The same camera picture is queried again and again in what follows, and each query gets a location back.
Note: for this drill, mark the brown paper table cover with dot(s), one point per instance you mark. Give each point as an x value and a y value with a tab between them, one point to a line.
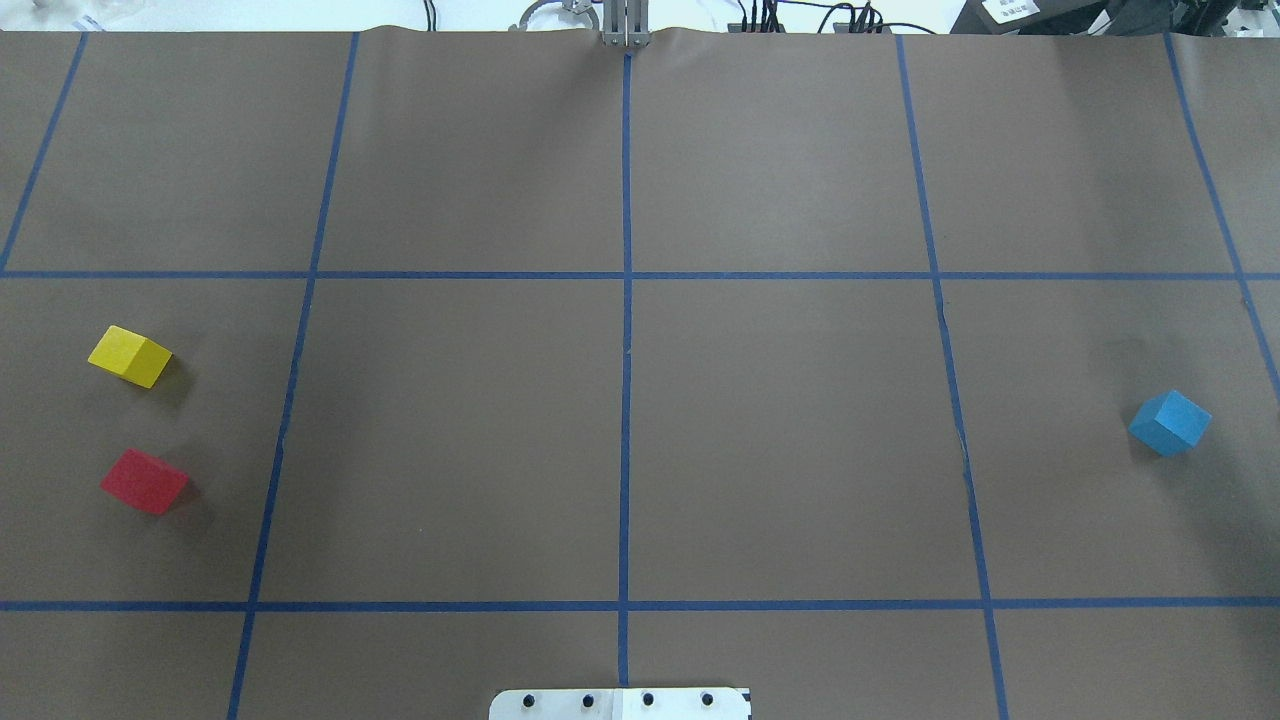
799	364

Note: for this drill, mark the red wooden block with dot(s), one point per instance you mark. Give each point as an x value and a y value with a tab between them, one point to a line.
144	482

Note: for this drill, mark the aluminium frame post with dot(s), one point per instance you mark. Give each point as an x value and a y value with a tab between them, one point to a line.
625	23

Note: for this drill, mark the blue wooden block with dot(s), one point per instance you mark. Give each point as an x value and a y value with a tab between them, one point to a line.
1170	424

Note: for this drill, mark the yellow wooden block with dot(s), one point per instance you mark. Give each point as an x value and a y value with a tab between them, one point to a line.
130	356

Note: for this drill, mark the white camera mast base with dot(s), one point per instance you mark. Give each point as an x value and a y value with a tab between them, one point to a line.
623	703

